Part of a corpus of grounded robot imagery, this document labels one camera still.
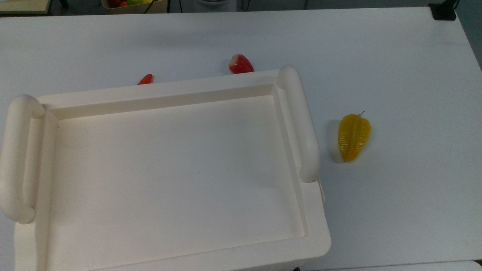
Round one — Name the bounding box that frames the black table clamp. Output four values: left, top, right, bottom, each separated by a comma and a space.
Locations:
429, 0, 459, 21

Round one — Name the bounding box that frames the wooden board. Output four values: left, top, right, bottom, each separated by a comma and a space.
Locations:
0, 0, 53, 15

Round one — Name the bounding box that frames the red toy fruit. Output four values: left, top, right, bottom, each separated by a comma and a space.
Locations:
229, 54, 254, 75

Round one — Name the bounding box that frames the yellow toy starfruit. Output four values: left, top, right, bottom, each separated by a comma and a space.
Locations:
338, 111, 371, 163

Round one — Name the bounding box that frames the cardboard box of toy fruit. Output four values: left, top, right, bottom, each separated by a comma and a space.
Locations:
102, 0, 168, 14

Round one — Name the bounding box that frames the cream plastic cabinet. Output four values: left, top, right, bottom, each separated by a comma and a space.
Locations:
0, 65, 332, 271

